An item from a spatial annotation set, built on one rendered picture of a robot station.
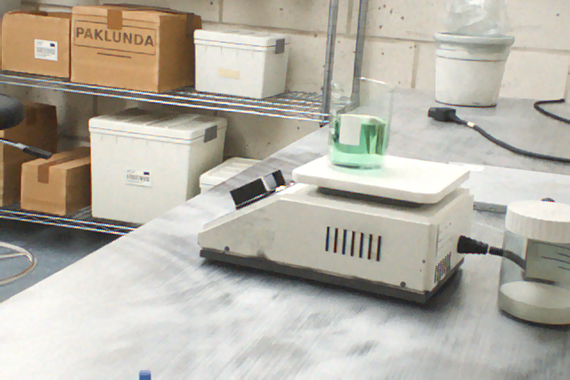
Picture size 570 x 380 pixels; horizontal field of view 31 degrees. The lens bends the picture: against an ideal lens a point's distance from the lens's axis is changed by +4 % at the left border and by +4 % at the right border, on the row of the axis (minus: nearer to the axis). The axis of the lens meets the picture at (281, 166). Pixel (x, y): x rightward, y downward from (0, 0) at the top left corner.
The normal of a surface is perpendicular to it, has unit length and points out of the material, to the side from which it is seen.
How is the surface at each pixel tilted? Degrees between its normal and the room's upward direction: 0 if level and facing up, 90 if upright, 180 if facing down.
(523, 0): 90
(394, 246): 90
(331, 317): 0
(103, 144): 93
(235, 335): 0
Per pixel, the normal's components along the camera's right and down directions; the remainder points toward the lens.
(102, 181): -0.31, 0.22
